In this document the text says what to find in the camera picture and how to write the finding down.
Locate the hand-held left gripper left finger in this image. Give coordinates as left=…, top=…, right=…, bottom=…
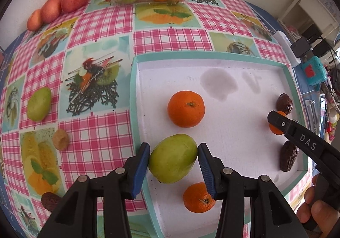
left=37, top=142, right=151, bottom=238

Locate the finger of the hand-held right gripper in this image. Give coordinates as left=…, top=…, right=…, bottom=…
left=267, top=111, right=327, bottom=158

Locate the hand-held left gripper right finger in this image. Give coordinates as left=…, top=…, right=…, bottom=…
left=197, top=143, right=309, bottom=238

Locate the small orange tangerine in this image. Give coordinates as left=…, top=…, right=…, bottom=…
left=269, top=111, right=287, bottom=135

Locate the small dark wrinkled fruit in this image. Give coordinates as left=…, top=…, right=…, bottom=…
left=276, top=93, right=293, bottom=115

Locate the dark brown wrinkled avocado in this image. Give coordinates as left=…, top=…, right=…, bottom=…
left=279, top=140, right=299, bottom=173
left=41, top=192, right=62, bottom=212

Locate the green jujube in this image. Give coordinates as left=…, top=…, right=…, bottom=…
left=27, top=87, right=52, bottom=122
left=148, top=134, right=198, bottom=184

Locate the white tray with teal rim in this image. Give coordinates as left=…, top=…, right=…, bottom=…
left=130, top=52, right=310, bottom=238

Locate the small tan round fruit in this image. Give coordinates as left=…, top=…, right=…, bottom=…
left=52, top=129, right=71, bottom=151

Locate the person's right hand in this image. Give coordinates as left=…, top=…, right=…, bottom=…
left=296, top=174, right=340, bottom=238

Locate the white plastic holder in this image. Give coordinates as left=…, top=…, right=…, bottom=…
left=303, top=99, right=320, bottom=132

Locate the teal toy device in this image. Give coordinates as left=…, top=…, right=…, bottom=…
left=301, top=56, right=328, bottom=86

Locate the white power strip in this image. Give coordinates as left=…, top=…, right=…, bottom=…
left=273, top=30, right=302, bottom=67

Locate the black charger adapter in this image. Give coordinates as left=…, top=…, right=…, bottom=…
left=290, top=37, right=312, bottom=58

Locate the white chair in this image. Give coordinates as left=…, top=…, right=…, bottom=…
left=278, top=0, right=340, bottom=42

